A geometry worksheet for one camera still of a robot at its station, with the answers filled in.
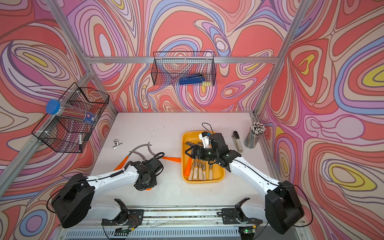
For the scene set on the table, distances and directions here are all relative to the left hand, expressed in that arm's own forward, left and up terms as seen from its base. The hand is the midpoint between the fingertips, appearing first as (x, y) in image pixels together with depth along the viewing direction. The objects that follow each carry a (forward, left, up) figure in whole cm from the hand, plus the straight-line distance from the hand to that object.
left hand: (153, 187), depth 85 cm
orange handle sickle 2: (+8, -19, +5) cm, 22 cm away
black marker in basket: (+11, +32, +26) cm, 43 cm away
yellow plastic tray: (+6, -38, +2) cm, 39 cm away
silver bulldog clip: (+28, +30, +3) cm, 41 cm away
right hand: (+10, -22, +17) cm, 29 cm away
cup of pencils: (+25, -60, +14) cm, 67 cm away
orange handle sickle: (+17, -11, +2) cm, 20 cm away
